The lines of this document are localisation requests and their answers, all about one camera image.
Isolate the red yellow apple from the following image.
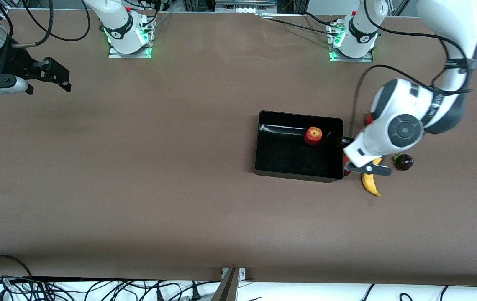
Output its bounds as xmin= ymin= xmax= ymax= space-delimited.
xmin=304 ymin=127 xmax=323 ymax=146

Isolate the yellow banana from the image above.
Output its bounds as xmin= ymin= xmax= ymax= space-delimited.
xmin=362 ymin=157 xmax=384 ymax=197

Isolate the black rectangular plastic box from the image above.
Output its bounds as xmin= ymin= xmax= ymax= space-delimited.
xmin=254 ymin=110 xmax=344 ymax=183

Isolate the dark purple eggplant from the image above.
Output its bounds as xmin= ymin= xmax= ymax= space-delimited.
xmin=392 ymin=153 xmax=414 ymax=171

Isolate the brown table cover sheet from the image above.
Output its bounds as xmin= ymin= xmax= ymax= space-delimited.
xmin=0 ymin=8 xmax=477 ymax=287

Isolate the grey power strip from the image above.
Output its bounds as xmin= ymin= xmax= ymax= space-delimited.
xmin=214 ymin=0 xmax=278 ymax=14

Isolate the black looping right arm cable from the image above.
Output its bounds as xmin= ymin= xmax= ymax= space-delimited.
xmin=21 ymin=0 xmax=91 ymax=42

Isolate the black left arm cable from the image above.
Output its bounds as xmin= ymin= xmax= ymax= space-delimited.
xmin=349 ymin=64 xmax=436 ymax=139

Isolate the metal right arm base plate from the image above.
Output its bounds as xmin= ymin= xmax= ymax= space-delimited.
xmin=108 ymin=23 xmax=154 ymax=59

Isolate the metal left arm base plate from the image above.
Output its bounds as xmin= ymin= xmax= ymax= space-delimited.
xmin=328 ymin=21 xmax=374 ymax=63

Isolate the black cable on table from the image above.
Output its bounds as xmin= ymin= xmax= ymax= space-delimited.
xmin=263 ymin=16 xmax=342 ymax=36
xmin=303 ymin=12 xmax=350 ymax=27

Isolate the small metal bracket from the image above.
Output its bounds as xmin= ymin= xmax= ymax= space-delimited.
xmin=221 ymin=268 xmax=247 ymax=280

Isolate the dark grey post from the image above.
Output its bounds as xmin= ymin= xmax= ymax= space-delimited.
xmin=211 ymin=268 xmax=240 ymax=301

